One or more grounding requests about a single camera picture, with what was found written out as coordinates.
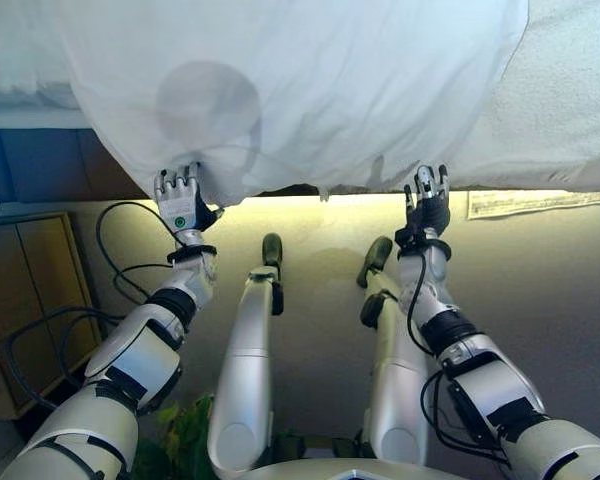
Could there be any white duvet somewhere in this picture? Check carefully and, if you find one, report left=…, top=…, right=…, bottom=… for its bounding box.
left=53, top=0, right=532, bottom=210

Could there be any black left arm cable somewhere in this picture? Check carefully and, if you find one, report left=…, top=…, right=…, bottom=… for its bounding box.
left=94, top=198, right=187, bottom=307

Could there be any grey rug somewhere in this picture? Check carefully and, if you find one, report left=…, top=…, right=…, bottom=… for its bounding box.
left=464, top=188, right=600, bottom=221

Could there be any cream fringed throw blanket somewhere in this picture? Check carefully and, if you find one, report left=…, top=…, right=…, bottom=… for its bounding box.
left=448, top=0, right=600, bottom=195

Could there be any silver right robot leg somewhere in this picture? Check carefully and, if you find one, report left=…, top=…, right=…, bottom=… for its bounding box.
left=354, top=235, right=432, bottom=467

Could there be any green leafy plant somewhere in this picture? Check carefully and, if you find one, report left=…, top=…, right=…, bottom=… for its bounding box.
left=131, top=393, right=222, bottom=480

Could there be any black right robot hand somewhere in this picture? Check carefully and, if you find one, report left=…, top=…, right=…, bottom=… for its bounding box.
left=403, top=163, right=453, bottom=239

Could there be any black cable bundle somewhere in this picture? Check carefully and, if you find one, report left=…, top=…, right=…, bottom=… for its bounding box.
left=0, top=303, right=147, bottom=417

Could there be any silver robot torso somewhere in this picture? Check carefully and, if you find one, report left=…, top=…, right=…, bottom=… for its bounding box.
left=243, top=451, right=462, bottom=480

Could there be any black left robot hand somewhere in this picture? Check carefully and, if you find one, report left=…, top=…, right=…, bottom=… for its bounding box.
left=152, top=161, right=219, bottom=234

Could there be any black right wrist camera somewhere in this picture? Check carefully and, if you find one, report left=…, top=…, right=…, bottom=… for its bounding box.
left=393, top=226, right=424, bottom=250

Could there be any silver robot leg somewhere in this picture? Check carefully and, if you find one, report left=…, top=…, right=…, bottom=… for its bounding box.
left=206, top=231, right=286, bottom=475
left=354, top=235, right=432, bottom=467

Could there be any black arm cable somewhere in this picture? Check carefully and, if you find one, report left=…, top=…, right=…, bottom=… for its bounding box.
left=94, top=198, right=187, bottom=307
left=404, top=252, right=512, bottom=467

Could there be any white sheeted mattress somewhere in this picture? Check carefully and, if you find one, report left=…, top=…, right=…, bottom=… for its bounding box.
left=0, top=0, right=97, bottom=132

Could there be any wooden nightstand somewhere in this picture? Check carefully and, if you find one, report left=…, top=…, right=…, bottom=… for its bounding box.
left=0, top=211, right=105, bottom=422

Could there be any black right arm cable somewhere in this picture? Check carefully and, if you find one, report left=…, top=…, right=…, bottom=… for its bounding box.
left=404, top=252, right=512, bottom=467

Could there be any silver left robot leg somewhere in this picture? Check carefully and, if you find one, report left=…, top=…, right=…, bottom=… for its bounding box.
left=206, top=231, right=286, bottom=475

